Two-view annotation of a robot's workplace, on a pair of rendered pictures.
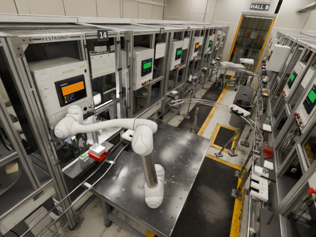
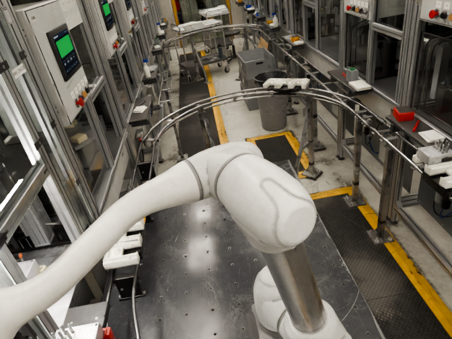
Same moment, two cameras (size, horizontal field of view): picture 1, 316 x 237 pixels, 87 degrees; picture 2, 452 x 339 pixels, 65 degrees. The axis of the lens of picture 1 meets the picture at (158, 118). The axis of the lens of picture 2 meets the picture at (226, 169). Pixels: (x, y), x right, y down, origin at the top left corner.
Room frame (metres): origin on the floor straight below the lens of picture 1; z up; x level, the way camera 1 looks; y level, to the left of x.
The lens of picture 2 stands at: (0.45, 0.42, 1.87)
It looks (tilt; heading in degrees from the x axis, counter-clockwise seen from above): 31 degrees down; 333
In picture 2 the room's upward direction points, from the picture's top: 10 degrees counter-clockwise
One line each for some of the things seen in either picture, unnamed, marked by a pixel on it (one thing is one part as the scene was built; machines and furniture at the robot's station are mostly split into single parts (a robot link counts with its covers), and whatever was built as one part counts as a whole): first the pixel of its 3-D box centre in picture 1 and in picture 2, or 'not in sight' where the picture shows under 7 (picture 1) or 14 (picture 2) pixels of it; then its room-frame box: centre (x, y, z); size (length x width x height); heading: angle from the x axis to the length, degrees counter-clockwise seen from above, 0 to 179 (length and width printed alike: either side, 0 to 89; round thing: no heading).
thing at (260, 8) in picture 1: (259, 6); not in sight; (8.65, -3.77, 2.81); 0.75 x 0.04 x 0.25; 64
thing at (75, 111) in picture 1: (74, 115); not in sight; (1.10, 0.65, 1.47); 0.13 x 0.11 x 0.16; 179
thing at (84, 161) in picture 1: (83, 159); not in sight; (1.11, 0.66, 0.97); 0.08 x 0.08 x 0.12; 64
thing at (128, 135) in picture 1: (134, 132); (128, 238); (1.78, 0.29, 0.84); 0.36 x 0.14 x 0.10; 154
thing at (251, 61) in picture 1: (243, 70); (217, 31); (7.32, -3.42, 0.48); 0.84 x 0.58 x 0.97; 162
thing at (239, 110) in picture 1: (238, 111); (286, 86); (2.72, -1.43, 0.84); 0.37 x 0.14 x 0.10; 32
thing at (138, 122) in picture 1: (146, 127); (229, 168); (1.08, 0.09, 1.44); 0.18 x 0.14 x 0.13; 89
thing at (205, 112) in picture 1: (215, 93); (196, 91); (5.59, -1.91, 0.01); 5.85 x 0.59 x 0.01; 154
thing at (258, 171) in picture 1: (261, 170); (436, 151); (1.24, -1.11, 0.92); 0.13 x 0.10 x 0.09; 64
